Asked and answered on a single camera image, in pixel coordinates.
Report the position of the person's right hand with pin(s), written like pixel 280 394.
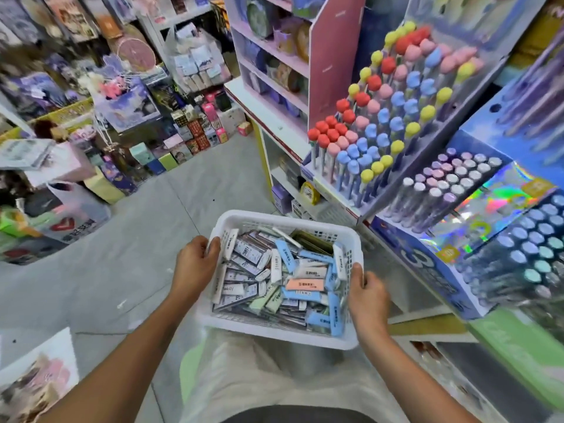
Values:
pixel 370 308

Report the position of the person's left hand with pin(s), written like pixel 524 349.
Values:
pixel 194 270

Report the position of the white shelf with yellow trim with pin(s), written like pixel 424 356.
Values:
pixel 441 323

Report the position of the pile of lead refill packets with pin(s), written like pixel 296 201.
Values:
pixel 278 277

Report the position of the white plastic basket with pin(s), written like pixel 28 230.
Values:
pixel 264 217

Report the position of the person's left forearm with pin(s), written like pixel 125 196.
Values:
pixel 123 374

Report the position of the person's right forearm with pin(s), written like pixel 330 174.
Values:
pixel 414 387

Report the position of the row of grey purple pens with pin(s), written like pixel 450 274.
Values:
pixel 436 185

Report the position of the holographic blue display box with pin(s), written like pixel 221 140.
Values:
pixel 485 207

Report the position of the row of teal capped pens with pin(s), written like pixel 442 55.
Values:
pixel 520 251

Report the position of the assorted merchandise pile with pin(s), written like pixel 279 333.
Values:
pixel 106 110

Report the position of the printed card sheet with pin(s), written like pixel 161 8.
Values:
pixel 35 379

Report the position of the rack of pastel capped pens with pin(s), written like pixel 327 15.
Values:
pixel 388 105

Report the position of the display of blue pens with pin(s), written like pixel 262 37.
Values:
pixel 537 110

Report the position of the white pink display rack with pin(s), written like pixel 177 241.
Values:
pixel 330 48

